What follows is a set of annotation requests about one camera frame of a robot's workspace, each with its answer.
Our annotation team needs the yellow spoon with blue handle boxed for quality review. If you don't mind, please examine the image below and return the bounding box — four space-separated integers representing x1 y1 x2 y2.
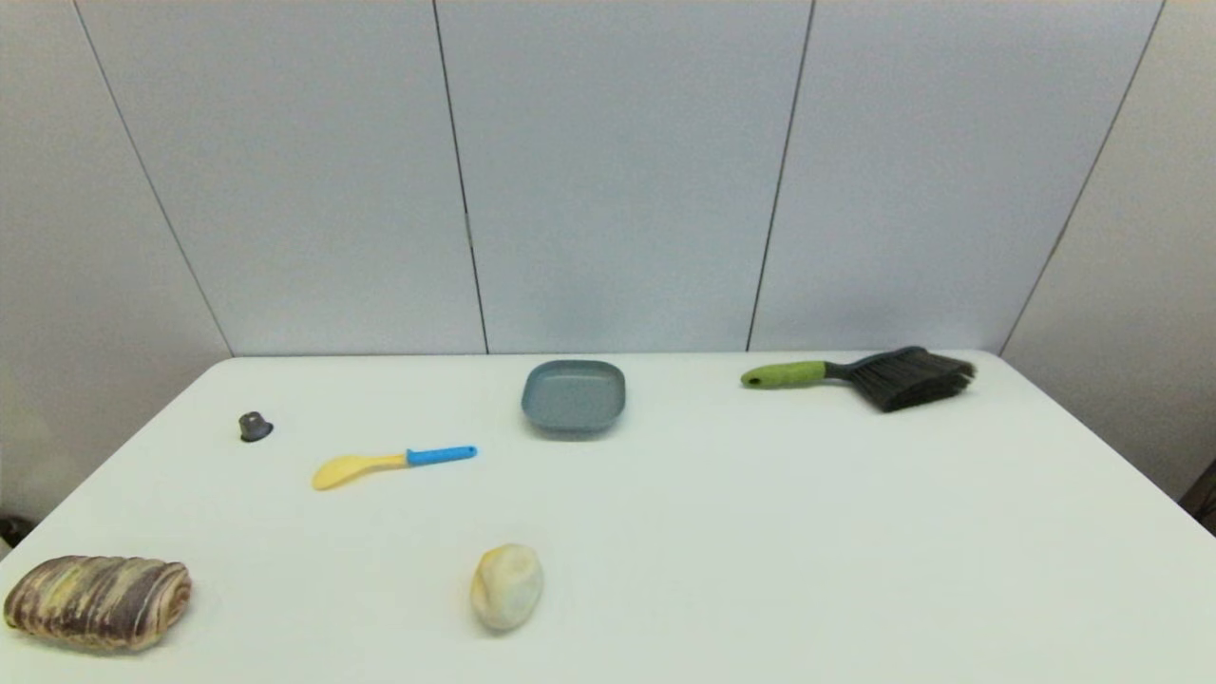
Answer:
312 445 479 492

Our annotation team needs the grey-blue square plate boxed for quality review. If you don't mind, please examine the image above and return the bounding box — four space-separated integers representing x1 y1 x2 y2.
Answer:
521 359 627 436

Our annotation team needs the cream and yellow bun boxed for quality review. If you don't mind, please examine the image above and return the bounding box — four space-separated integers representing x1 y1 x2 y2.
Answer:
470 543 544 632

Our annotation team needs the brown striped bread loaf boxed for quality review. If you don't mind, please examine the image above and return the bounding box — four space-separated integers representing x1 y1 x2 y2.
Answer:
3 555 193 653

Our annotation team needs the brown object beside table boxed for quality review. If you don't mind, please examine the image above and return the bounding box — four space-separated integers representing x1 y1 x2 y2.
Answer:
1181 460 1216 535

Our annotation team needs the green-handled black bristle brush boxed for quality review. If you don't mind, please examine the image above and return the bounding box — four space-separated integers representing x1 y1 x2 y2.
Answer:
741 346 978 413

